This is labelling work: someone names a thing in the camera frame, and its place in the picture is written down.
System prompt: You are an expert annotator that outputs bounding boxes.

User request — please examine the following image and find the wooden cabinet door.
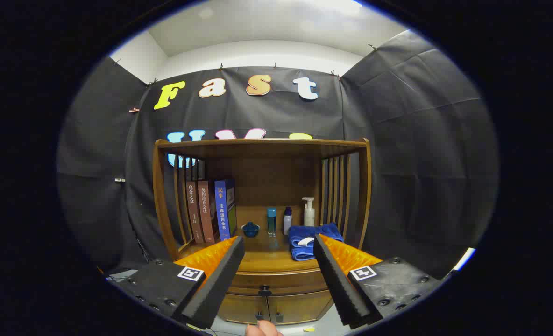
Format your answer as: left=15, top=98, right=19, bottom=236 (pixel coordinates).
left=268, top=290, right=334, bottom=325
left=218, top=294, right=269, bottom=325

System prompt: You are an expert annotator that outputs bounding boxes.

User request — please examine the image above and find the white pump bottle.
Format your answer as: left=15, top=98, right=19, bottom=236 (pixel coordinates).
left=302, top=197, right=315, bottom=227

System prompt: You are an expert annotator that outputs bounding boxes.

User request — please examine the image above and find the wooden drawer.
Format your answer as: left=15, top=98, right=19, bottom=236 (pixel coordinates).
left=230, top=270, right=333, bottom=295

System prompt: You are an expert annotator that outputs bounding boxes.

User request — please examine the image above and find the wooden countertop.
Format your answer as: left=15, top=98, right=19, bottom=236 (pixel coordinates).
left=179, top=208, right=352, bottom=273

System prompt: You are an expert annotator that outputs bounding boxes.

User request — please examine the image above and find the wooden cabinet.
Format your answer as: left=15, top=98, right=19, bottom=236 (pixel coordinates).
left=153, top=138, right=372, bottom=326

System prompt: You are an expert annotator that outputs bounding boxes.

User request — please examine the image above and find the blue folded towel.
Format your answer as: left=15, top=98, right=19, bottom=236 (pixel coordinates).
left=288, top=223, right=344, bottom=262

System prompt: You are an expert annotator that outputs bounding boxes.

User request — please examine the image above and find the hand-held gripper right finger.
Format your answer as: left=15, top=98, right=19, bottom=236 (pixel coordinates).
left=313, top=234, right=443, bottom=329

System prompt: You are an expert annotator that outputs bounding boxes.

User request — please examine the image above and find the thick brown book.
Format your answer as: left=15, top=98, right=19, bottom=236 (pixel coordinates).
left=197, top=180, right=220, bottom=243

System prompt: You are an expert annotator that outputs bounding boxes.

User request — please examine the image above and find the blue book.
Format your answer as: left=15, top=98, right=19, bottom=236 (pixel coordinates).
left=214, top=179, right=238, bottom=241

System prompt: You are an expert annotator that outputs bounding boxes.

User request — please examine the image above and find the thin brown book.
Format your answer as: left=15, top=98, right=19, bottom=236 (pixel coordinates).
left=186, top=181, right=206, bottom=244

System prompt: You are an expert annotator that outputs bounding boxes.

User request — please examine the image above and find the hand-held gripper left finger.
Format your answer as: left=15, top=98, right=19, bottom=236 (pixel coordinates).
left=110, top=236, right=245, bottom=330

